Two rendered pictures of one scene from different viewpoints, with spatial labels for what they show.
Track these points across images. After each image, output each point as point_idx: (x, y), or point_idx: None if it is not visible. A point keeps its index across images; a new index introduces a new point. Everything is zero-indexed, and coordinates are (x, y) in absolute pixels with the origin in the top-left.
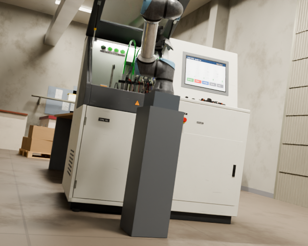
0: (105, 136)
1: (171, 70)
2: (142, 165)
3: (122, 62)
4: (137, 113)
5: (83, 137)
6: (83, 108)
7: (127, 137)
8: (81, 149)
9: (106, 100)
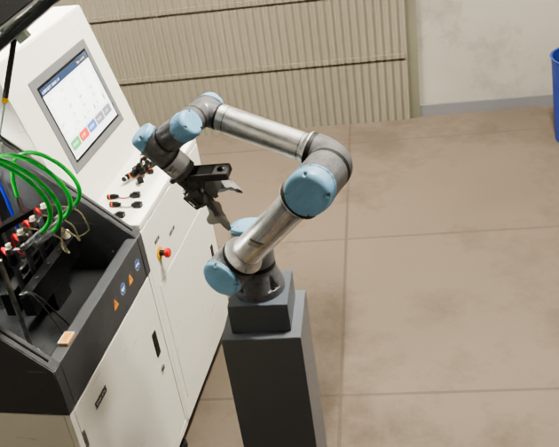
0: (114, 419)
1: None
2: (313, 427)
3: None
4: (229, 351)
5: None
6: (74, 421)
7: (131, 379)
8: None
9: (87, 360)
